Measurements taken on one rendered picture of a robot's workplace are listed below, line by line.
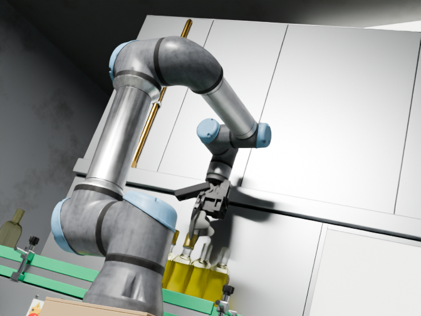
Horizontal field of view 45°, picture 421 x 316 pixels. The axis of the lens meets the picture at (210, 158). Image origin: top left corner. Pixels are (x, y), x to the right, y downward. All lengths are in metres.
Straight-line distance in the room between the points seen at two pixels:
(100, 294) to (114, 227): 0.13
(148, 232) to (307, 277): 0.72
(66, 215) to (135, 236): 0.18
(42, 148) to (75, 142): 0.34
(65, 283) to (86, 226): 0.48
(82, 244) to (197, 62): 0.47
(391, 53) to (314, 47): 0.28
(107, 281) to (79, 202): 0.20
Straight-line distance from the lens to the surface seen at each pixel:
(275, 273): 1.57
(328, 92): 1.88
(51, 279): 1.52
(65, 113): 4.36
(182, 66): 1.16
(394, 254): 1.59
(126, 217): 0.98
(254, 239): 1.62
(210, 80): 1.20
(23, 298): 1.52
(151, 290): 0.94
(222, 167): 1.57
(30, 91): 4.16
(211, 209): 1.52
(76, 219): 1.05
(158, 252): 0.96
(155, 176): 1.81
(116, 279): 0.93
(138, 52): 1.21
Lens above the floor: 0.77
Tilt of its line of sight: 23 degrees up
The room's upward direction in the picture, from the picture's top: 18 degrees clockwise
